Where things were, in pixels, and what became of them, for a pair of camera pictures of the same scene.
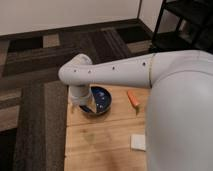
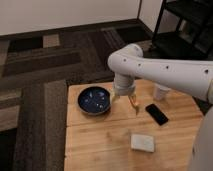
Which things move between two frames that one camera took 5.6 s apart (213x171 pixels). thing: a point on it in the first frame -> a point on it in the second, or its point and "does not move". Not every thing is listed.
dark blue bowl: x=102 y=100 does not move
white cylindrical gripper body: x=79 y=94 -> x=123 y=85
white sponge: x=138 y=142 does not move
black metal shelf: x=195 y=27 does not move
